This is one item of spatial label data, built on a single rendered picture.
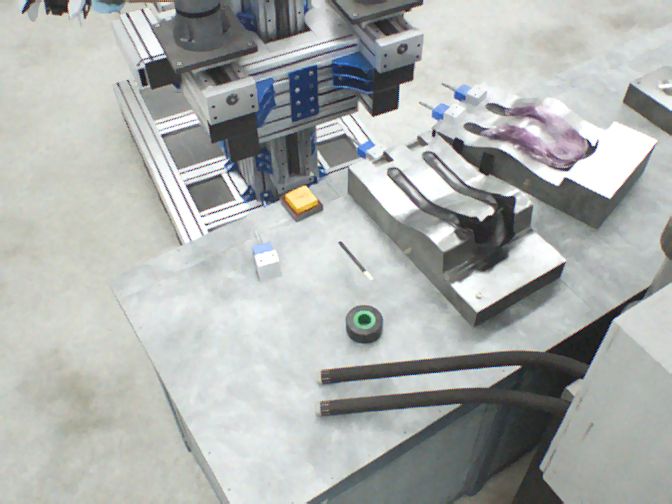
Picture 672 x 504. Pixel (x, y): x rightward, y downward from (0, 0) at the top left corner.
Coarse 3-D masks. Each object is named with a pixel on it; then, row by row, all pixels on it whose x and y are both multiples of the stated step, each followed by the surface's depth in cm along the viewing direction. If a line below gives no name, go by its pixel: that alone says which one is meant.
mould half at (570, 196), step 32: (512, 96) 199; (448, 128) 191; (544, 128) 185; (576, 128) 187; (608, 128) 182; (480, 160) 187; (512, 160) 179; (608, 160) 174; (640, 160) 174; (544, 192) 179; (576, 192) 172; (608, 192) 167
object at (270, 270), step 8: (256, 232) 171; (256, 240) 170; (256, 248) 166; (264, 248) 166; (256, 256) 163; (264, 256) 163; (272, 256) 163; (256, 264) 164; (264, 264) 162; (272, 264) 162; (264, 272) 164; (272, 272) 165; (280, 272) 165
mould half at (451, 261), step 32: (416, 160) 178; (448, 160) 178; (352, 192) 181; (384, 192) 171; (448, 192) 172; (512, 192) 164; (384, 224) 173; (416, 224) 162; (448, 224) 158; (416, 256) 165; (448, 256) 155; (480, 256) 161; (512, 256) 162; (544, 256) 162; (448, 288) 158; (480, 288) 156; (512, 288) 156; (480, 320) 156
